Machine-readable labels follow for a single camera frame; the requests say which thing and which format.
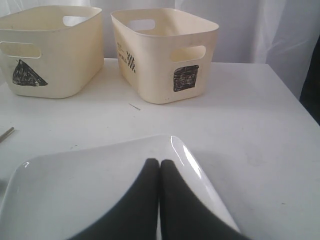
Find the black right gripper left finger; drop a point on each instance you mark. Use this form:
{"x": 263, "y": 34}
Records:
{"x": 135, "y": 215}

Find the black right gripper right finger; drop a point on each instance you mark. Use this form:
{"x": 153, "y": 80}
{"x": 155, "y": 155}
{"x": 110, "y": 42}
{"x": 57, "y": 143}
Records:
{"x": 182, "y": 215}

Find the wooden chopstick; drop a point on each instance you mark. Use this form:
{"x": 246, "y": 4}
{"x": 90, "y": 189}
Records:
{"x": 6, "y": 134}

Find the white rectangular plate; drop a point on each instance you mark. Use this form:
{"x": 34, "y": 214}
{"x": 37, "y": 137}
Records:
{"x": 52, "y": 197}

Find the cream bin square mark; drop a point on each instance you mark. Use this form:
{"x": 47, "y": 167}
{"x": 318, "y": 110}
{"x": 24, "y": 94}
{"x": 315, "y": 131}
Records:
{"x": 165, "y": 54}

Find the cream bin triangle mark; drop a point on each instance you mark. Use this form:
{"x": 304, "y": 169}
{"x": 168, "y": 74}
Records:
{"x": 51, "y": 51}

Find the white curtain backdrop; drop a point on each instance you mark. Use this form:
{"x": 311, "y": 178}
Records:
{"x": 250, "y": 31}

